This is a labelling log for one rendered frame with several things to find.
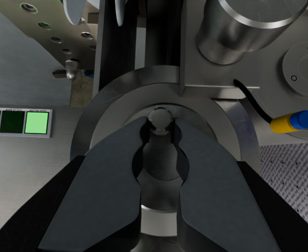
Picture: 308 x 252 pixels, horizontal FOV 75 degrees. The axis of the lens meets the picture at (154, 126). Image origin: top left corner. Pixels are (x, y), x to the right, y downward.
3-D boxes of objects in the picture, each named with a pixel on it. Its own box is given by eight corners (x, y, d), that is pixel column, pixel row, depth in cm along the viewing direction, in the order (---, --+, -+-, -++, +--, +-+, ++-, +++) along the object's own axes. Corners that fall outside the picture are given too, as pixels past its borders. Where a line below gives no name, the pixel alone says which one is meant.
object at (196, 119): (119, 224, 13) (102, 112, 14) (124, 214, 15) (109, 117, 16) (233, 202, 13) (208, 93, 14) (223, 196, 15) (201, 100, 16)
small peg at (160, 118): (150, 133, 11) (146, 108, 11) (151, 137, 14) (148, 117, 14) (175, 128, 11) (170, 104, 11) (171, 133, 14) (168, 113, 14)
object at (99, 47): (111, -85, 20) (97, 100, 17) (135, 44, 43) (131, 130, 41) (106, -85, 20) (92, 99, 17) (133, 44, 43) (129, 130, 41)
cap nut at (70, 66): (77, 60, 49) (75, 77, 49) (82, 66, 53) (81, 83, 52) (62, 59, 49) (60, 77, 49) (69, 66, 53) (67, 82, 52)
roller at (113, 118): (240, 84, 16) (243, 240, 14) (188, 126, 41) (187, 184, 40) (94, 79, 16) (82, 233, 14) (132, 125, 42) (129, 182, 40)
